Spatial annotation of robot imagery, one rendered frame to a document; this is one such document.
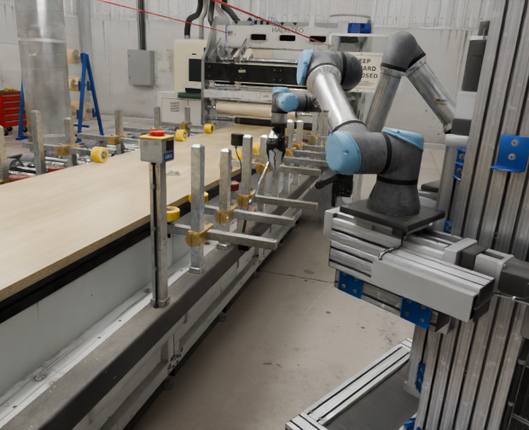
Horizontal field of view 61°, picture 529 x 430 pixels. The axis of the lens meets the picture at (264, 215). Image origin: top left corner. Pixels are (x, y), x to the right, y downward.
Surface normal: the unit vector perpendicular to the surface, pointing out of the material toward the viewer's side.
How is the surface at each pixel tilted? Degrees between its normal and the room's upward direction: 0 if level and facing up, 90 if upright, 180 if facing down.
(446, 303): 90
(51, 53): 90
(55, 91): 90
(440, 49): 90
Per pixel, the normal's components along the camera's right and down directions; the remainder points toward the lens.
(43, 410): 0.05, -0.95
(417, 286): -0.72, 0.18
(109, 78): -0.28, 0.28
